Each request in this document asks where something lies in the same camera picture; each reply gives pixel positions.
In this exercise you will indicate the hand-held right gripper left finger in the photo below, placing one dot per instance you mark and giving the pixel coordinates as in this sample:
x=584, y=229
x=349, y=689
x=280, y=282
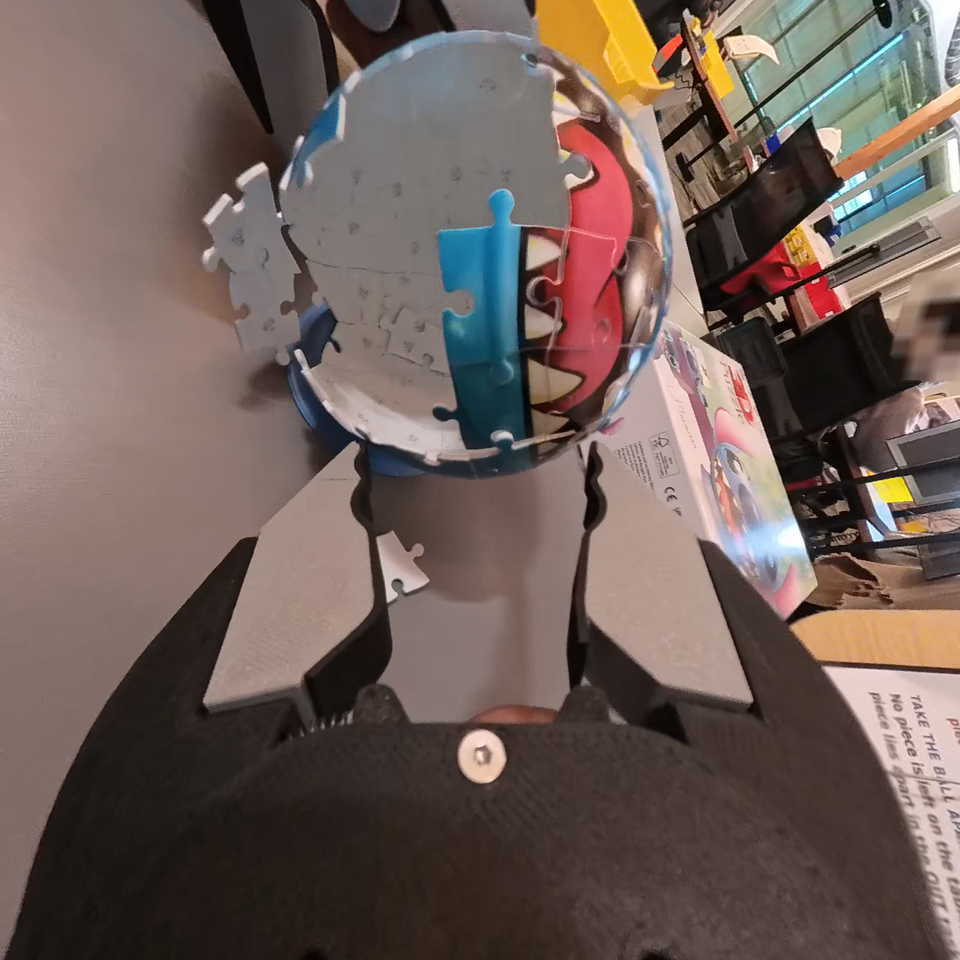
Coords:
x=300, y=615

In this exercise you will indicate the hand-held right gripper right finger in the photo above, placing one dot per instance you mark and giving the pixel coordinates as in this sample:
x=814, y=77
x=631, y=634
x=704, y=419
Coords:
x=652, y=615

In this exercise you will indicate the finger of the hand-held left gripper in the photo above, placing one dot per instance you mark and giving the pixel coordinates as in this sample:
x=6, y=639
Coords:
x=487, y=11
x=285, y=37

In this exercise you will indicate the white puzzle piece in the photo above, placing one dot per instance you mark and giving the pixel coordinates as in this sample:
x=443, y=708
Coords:
x=401, y=566
x=255, y=262

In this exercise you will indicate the blue puzzle ball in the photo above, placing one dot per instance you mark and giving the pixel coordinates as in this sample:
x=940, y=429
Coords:
x=420, y=225

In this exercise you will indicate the printed puzzle box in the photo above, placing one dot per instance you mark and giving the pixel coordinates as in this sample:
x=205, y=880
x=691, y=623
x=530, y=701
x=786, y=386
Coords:
x=727, y=450

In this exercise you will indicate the yellow plastic bin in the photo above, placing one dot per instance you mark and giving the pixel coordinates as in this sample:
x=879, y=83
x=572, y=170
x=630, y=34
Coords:
x=600, y=37

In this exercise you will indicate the brown cloth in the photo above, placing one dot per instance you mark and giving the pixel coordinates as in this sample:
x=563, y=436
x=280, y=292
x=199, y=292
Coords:
x=851, y=581

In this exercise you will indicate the black office chair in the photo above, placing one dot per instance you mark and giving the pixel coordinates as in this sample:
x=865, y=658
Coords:
x=840, y=367
x=772, y=195

